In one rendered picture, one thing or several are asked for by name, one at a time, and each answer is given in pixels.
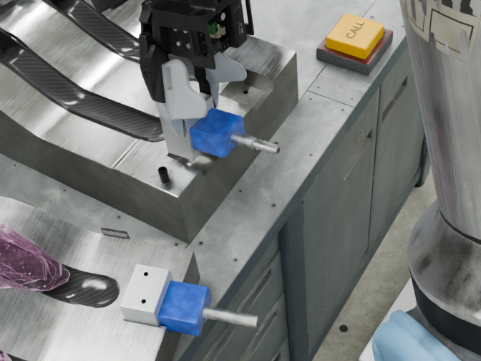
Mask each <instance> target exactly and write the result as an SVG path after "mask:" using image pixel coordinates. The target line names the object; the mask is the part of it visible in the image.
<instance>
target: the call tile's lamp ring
mask: <svg viewBox="0 0 481 361"><path fill-rule="evenodd" d="M330 32H331V31H330ZM330 32H329V33H330ZM384 32H386V34H385V35H384V36H383V37H382V39H381V40H380V42H379V43H378V45H377V46H376V47H375V48H374V50H373V51H372V53H371V54H370V55H369V57H368V58H367V59H366V60H364V59H360V58H358V57H354V56H351V55H349V54H345V53H343V52H338V51H336V50H333V49H329V48H327V47H325V46H324V45H325V44H326V37H327V36H328V34H327V36H326V37H325V38H324V40H323V41H322V43H320V45H319V46H318V47H317V49H320V50H323V51H325V52H329V53H332V54H335V55H338V56H340V57H344V58H347V59H351V60H354V61H356V62H360V63H362V64H366V65H369V64H370V62H371V61H372V60H373V58H374V57H375V56H376V54H377V52H378V51H379V50H380V49H381V47H382V46H383V44H384V43H385V41H386V40H387V39H388V38H389V36H390V34H391V33H392V32H393V31H392V30H389V29H385V28H384Z"/></svg>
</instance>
